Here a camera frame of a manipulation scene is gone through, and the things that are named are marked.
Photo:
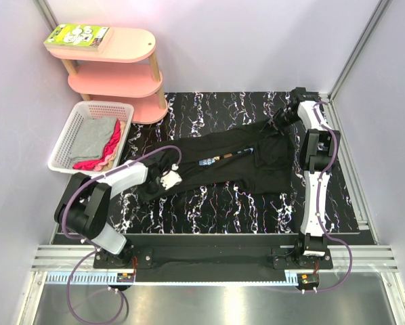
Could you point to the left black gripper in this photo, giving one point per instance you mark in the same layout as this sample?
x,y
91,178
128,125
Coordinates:
x,y
147,197

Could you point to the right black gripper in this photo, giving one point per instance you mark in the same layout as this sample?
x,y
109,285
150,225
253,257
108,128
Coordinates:
x,y
274,120

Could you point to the black printed t shirt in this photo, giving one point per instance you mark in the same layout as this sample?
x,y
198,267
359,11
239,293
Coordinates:
x,y
258,159

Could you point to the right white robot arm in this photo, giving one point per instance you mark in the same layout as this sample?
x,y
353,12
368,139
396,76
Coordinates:
x,y
317,156

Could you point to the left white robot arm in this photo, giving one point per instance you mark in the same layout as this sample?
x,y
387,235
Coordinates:
x,y
83,208

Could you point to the black marbled table mat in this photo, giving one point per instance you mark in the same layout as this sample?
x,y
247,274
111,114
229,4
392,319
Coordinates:
x,y
213,209

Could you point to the pink t shirt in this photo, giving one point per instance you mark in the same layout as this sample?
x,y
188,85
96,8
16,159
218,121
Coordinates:
x,y
107,161

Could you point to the magenta t shirt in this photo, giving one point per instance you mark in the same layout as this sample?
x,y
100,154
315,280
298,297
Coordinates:
x,y
88,165

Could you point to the beige t shirt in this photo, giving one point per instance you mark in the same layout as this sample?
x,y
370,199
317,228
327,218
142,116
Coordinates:
x,y
122,126

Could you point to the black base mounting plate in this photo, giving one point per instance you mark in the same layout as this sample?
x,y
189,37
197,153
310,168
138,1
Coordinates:
x,y
213,258

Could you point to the white plastic laundry basket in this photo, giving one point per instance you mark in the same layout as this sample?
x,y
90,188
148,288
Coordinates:
x,y
59,160

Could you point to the grey t shirt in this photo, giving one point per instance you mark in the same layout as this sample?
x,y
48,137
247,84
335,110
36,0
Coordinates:
x,y
91,138

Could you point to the pink three tier shelf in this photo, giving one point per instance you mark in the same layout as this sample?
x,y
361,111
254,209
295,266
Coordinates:
x,y
125,70

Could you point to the green cover book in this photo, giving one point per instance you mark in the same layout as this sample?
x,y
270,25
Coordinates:
x,y
79,37

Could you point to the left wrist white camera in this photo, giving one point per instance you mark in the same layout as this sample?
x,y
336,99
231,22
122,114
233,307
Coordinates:
x,y
171,177

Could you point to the white slotted cable duct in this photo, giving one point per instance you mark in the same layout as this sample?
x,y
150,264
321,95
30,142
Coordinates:
x,y
95,278

